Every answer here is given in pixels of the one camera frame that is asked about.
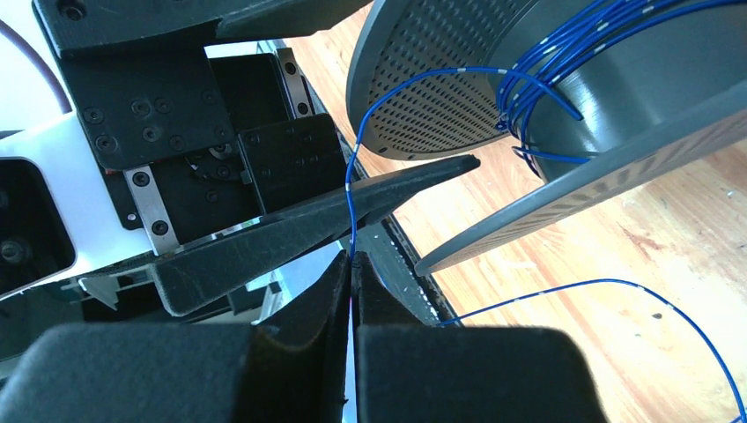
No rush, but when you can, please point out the thin blue wire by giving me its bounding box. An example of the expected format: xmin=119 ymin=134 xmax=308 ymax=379
xmin=344 ymin=0 xmax=747 ymax=423

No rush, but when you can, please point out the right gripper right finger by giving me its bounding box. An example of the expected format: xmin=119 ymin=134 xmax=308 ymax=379
xmin=352 ymin=252 xmax=607 ymax=422

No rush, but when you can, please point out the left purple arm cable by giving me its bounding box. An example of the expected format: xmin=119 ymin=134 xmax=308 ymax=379
xmin=0 ymin=20 xmax=74 ymax=115

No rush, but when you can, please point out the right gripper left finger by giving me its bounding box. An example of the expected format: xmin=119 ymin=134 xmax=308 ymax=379
xmin=1 ymin=251 xmax=351 ymax=422

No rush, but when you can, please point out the grey filament spool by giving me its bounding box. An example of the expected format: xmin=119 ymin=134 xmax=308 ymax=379
xmin=347 ymin=1 xmax=746 ymax=274

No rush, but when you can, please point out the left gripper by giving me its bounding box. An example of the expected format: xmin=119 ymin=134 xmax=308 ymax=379
xmin=32 ymin=0 xmax=480 ymax=316

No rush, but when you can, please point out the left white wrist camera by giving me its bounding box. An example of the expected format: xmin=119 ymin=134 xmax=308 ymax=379
xmin=1 ymin=113 xmax=152 ymax=299

